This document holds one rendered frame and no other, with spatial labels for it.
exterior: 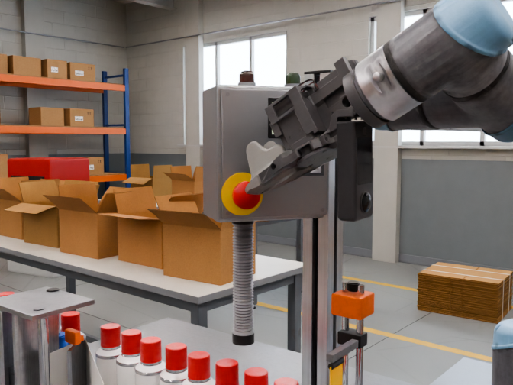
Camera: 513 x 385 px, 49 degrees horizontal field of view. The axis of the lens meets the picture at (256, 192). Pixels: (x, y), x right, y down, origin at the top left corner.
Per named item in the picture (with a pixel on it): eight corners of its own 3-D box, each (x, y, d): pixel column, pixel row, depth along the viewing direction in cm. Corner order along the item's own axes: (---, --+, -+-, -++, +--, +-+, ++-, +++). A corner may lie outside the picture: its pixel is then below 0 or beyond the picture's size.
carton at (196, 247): (137, 277, 256) (136, 195, 252) (208, 258, 297) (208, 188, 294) (208, 292, 232) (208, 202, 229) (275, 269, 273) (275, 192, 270)
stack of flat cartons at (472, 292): (415, 309, 470) (417, 272, 467) (436, 295, 513) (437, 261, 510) (498, 324, 433) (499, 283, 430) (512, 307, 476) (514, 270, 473)
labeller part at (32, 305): (-15, 305, 90) (-15, 299, 90) (47, 290, 99) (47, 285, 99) (32, 321, 82) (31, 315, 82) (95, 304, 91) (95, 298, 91)
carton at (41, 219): (-1, 244, 339) (-4, 182, 335) (62, 234, 375) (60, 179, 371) (44, 253, 312) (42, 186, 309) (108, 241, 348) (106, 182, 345)
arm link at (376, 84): (433, 104, 63) (404, 100, 56) (399, 125, 65) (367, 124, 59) (402, 48, 64) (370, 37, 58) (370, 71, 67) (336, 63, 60)
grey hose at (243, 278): (227, 342, 91) (227, 212, 89) (241, 336, 94) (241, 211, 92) (245, 347, 89) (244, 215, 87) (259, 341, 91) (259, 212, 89)
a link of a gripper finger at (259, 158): (233, 160, 76) (282, 124, 70) (251, 200, 74) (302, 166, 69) (218, 161, 73) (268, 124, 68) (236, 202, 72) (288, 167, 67)
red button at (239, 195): (229, 180, 77) (234, 182, 74) (255, 179, 78) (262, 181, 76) (229, 208, 78) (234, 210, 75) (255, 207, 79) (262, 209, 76)
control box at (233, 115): (202, 215, 87) (201, 89, 85) (304, 210, 92) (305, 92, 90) (217, 224, 77) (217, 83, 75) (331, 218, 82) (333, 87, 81)
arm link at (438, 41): (535, 59, 54) (491, 6, 50) (436, 119, 60) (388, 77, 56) (511, 11, 59) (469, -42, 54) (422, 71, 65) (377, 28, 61)
